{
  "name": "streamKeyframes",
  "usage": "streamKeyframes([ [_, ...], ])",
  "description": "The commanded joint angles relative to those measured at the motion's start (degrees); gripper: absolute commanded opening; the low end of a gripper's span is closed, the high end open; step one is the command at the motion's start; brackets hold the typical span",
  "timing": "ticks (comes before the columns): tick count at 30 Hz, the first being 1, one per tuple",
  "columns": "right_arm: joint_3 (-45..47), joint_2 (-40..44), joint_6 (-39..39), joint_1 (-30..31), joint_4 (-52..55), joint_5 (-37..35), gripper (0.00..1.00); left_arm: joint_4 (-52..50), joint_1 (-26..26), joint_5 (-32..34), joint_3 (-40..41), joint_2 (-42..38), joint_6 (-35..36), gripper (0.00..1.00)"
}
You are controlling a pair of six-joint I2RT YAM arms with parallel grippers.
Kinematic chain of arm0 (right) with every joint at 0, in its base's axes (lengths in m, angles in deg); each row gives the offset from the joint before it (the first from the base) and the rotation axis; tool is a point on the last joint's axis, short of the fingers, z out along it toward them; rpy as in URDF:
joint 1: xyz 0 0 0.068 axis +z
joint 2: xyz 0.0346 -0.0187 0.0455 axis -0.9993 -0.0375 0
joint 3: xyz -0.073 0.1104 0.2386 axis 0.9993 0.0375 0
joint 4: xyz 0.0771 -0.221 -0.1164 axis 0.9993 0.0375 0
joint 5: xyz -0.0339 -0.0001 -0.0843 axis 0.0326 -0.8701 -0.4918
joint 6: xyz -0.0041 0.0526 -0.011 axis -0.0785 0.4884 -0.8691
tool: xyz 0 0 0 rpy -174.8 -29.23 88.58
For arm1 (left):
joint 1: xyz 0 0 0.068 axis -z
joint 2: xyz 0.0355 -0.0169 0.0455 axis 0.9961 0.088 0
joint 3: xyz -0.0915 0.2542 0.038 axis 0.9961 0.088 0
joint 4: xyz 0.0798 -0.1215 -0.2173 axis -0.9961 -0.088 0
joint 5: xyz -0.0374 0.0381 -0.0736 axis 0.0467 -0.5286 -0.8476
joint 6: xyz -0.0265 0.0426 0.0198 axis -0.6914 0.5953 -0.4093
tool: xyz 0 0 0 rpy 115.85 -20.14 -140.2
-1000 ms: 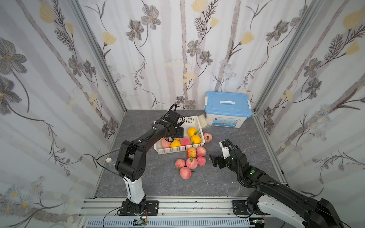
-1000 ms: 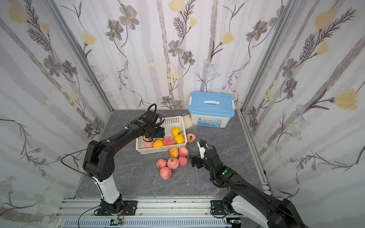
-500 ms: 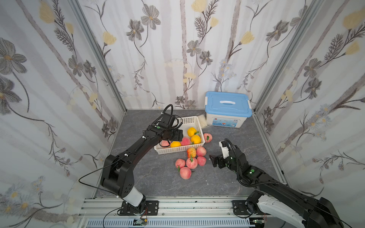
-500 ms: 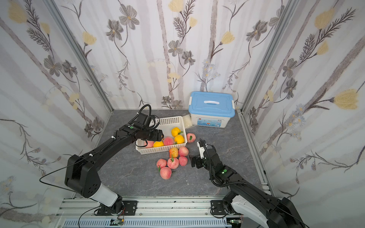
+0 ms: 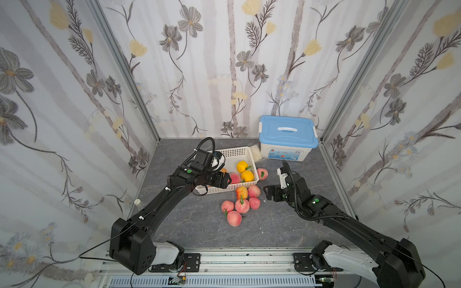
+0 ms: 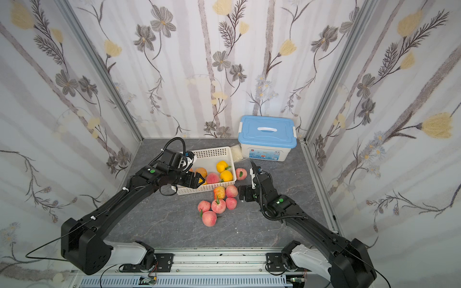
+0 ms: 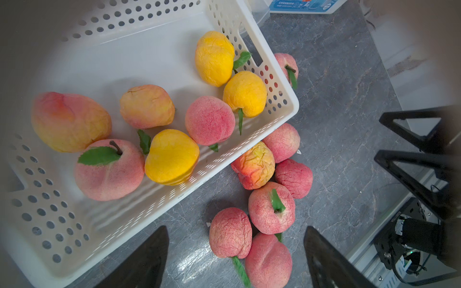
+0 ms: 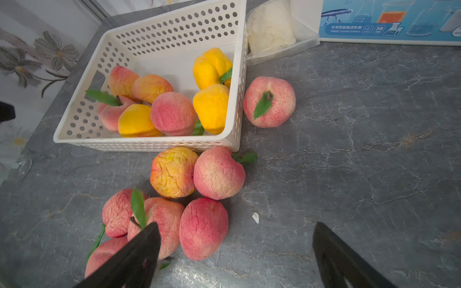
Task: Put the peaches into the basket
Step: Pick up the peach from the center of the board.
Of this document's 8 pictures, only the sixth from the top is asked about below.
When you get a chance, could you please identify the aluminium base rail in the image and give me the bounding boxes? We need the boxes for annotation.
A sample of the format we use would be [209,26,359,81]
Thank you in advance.
[64,247,333,288]

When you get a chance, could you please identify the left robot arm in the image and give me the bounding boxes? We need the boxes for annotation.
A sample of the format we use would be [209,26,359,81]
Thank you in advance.
[61,166,205,276]

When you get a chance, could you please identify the white perforated plastic basket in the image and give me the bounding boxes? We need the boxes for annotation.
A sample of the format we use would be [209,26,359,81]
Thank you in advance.
[177,146,237,195]

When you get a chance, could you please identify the pink peach with leaf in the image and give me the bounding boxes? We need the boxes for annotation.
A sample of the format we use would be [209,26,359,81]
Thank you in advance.
[211,199,226,214]

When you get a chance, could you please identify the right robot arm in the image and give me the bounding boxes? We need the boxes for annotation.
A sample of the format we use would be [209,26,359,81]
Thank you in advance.
[238,174,377,288]

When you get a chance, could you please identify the pink peach upper row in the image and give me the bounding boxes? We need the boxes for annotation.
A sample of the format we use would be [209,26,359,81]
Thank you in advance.
[225,185,239,198]

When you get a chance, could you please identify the orange wrinkled peach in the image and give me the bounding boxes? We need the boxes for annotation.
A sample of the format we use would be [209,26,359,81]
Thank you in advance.
[213,186,226,200]
[194,168,208,178]

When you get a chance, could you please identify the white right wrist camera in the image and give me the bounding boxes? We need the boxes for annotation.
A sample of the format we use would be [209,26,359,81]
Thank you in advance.
[250,168,259,190]

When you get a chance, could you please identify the yellow peach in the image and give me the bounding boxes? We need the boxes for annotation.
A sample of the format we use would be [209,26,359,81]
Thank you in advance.
[216,161,229,173]
[220,170,234,182]

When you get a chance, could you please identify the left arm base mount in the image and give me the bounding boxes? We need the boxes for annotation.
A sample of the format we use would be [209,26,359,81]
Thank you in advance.
[118,253,174,273]

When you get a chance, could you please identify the blue lidded storage box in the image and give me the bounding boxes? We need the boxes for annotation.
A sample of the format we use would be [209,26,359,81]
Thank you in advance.
[238,115,297,162]

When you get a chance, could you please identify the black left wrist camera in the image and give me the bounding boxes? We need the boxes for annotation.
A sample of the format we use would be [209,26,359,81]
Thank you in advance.
[157,149,196,172]

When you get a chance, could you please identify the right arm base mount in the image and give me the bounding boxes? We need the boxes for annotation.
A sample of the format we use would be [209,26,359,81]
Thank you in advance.
[265,252,293,275]

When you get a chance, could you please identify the clear bag of white material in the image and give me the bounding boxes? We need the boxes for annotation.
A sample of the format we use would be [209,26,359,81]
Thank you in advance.
[230,145,244,162]

